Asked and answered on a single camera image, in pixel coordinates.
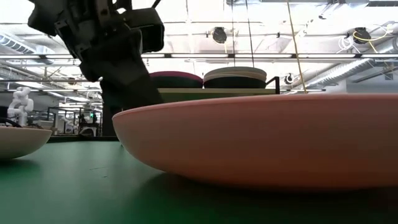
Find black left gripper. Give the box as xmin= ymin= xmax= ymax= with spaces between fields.
xmin=62 ymin=0 xmax=164 ymax=111

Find magenta plate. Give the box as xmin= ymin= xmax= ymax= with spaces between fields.
xmin=149 ymin=70 xmax=203 ymax=89

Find pale blue plate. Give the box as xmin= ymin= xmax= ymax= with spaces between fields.
xmin=203 ymin=72 xmax=267 ymax=89

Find wooden shelf black legs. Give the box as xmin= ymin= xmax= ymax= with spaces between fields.
xmin=157 ymin=76 xmax=280 ymax=104

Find black background cabinet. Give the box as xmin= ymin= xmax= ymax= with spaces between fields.
xmin=101 ymin=107 xmax=123 ymax=137

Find green table mat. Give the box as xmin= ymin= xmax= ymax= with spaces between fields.
xmin=0 ymin=141 xmax=398 ymax=224

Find long ceiling light strip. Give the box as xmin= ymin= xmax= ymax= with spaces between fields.
xmin=141 ymin=53 xmax=398 ymax=60

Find pink plate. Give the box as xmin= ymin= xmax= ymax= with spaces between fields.
xmin=111 ymin=93 xmax=398 ymax=190

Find black background workstation frame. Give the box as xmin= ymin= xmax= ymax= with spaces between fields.
xmin=46 ymin=107 xmax=103 ymax=137

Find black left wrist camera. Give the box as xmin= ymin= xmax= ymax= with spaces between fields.
xmin=124 ymin=7 xmax=165 ymax=54

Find black table frame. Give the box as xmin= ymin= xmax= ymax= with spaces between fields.
xmin=46 ymin=135 xmax=121 ymax=144

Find thin black hanging cable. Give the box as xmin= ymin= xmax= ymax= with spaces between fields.
xmin=231 ymin=0 xmax=236 ymax=68

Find black arm base cable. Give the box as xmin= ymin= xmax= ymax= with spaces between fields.
xmin=0 ymin=117 xmax=23 ymax=128

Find yellow hanging cable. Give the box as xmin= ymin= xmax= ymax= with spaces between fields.
xmin=285 ymin=0 xmax=308 ymax=94

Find silver ceiling duct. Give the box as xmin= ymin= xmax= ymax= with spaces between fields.
xmin=306 ymin=46 xmax=398 ymax=91

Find white coiled ceiling cable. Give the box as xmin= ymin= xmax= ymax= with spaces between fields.
xmin=338 ymin=36 xmax=354 ymax=54

